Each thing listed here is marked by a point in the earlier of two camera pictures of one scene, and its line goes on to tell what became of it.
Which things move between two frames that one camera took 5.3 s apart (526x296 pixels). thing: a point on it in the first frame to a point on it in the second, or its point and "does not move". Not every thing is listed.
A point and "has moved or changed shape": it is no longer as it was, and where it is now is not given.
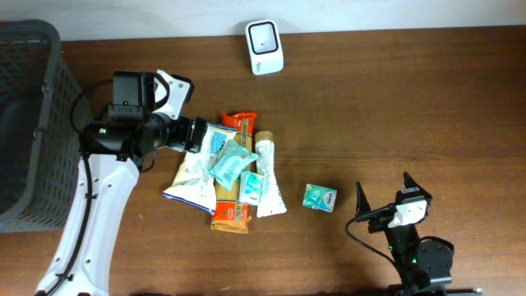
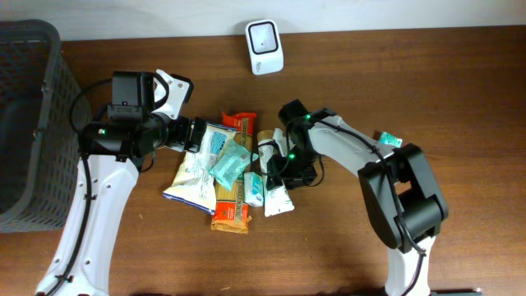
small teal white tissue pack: x=250 y=187 has moved or changed shape
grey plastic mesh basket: x=40 y=149 does not move
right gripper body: x=380 y=224 to x=296 y=169
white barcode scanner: x=265 y=47 does not move
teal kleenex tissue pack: x=320 y=198 to x=385 y=138
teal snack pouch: x=230 y=163 does not move
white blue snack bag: x=194 y=184 does not move
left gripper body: x=180 y=133 does not move
